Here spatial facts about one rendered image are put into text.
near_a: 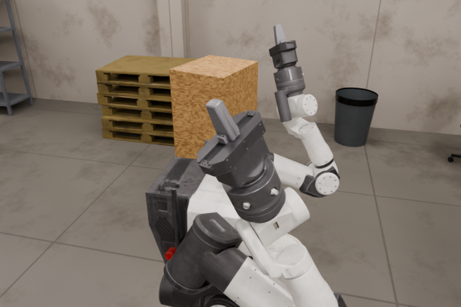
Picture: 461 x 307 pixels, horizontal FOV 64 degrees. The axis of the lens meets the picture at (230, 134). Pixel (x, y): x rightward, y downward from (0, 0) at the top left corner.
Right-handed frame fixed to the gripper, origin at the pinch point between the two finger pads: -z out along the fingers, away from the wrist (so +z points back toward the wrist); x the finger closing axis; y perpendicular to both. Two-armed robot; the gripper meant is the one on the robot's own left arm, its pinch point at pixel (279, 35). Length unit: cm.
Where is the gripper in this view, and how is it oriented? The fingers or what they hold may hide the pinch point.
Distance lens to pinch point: 119.8
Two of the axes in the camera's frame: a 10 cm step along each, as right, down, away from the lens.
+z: 2.3, 9.7, 0.8
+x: 2.4, 0.3, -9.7
